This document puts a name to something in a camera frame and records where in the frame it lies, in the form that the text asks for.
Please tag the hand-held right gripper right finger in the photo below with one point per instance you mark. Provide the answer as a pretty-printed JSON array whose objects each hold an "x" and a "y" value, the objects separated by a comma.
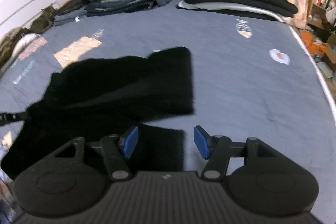
[{"x": 202, "y": 141}]

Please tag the tabby cat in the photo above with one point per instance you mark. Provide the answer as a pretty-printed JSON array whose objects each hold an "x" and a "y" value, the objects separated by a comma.
[{"x": 44, "y": 18}]

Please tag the white pillow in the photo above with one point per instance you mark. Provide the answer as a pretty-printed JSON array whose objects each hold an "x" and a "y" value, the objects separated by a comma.
[{"x": 25, "y": 43}]

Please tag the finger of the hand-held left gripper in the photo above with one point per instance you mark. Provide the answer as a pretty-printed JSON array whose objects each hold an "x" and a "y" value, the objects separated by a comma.
[{"x": 10, "y": 117}]

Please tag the low stack of grey clothes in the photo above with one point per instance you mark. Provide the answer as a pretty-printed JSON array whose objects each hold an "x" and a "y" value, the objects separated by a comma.
[{"x": 69, "y": 16}]

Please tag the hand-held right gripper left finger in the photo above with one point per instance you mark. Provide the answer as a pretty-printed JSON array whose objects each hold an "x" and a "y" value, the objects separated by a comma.
[{"x": 130, "y": 141}]

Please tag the cardboard box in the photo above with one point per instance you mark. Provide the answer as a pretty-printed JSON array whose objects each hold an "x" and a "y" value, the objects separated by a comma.
[{"x": 331, "y": 53}]

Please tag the orange box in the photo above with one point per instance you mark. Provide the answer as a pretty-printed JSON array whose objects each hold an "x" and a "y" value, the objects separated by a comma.
[{"x": 313, "y": 44}]

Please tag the olive blanket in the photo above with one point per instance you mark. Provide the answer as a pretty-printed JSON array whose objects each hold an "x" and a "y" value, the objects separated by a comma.
[{"x": 10, "y": 43}]

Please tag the grey printed quilt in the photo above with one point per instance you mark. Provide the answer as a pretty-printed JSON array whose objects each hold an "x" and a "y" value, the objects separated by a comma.
[{"x": 249, "y": 98}]

